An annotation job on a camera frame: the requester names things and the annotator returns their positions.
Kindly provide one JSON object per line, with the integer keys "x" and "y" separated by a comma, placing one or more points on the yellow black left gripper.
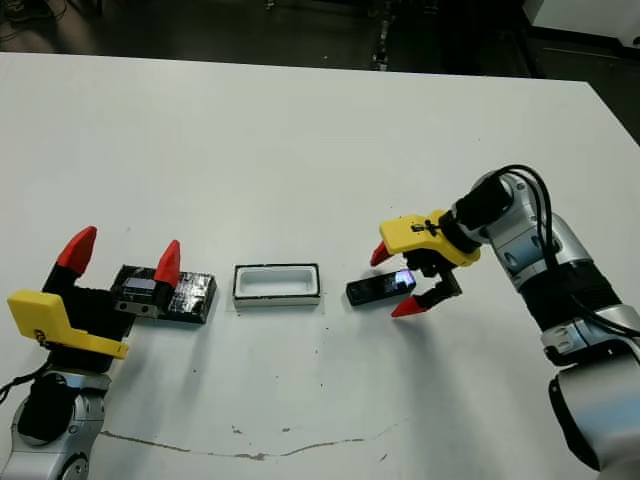
{"x": 95, "y": 315}

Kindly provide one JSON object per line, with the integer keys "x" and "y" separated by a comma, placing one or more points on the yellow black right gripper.
{"x": 415, "y": 232}

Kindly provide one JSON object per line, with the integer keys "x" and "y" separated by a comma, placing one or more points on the slim black camera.
{"x": 370, "y": 290}

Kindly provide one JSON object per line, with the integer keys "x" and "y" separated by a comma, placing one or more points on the black taped box lid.
{"x": 195, "y": 295}

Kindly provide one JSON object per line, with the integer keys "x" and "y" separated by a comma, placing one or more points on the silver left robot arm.
{"x": 85, "y": 415}

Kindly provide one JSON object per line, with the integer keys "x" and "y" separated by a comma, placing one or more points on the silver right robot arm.
{"x": 565, "y": 250}

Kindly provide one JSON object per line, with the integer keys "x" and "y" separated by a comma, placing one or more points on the white camera box base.
{"x": 275, "y": 300}

